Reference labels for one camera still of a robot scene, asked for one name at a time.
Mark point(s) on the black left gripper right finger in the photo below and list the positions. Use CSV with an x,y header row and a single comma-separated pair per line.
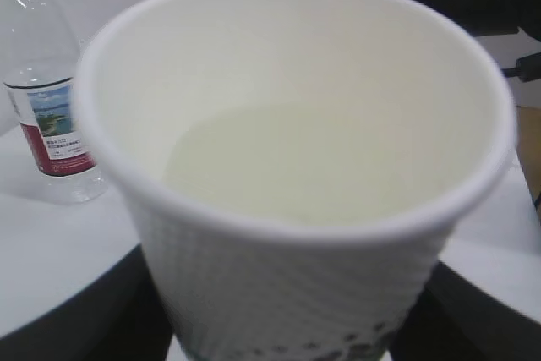
x,y
454,320

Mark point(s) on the clear plastic water bottle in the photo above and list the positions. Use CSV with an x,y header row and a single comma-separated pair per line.
x,y
39,52

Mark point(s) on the white paper cup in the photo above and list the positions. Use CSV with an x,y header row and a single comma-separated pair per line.
x,y
293,168

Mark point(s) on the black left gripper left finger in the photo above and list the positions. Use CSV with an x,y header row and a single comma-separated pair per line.
x,y
114,316

